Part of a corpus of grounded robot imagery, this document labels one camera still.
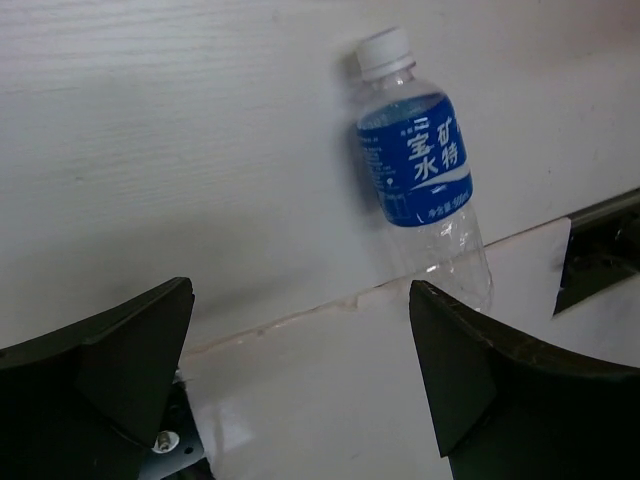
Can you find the aluminium table frame rail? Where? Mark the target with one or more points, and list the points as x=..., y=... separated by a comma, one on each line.
x=611, y=209

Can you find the blue label bottle white cap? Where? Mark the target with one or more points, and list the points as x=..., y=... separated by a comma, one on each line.
x=411, y=142

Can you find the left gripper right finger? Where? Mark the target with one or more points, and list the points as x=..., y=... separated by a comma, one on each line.
x=506, y=405

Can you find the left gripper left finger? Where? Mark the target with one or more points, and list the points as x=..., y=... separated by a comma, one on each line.
x=87, y=401

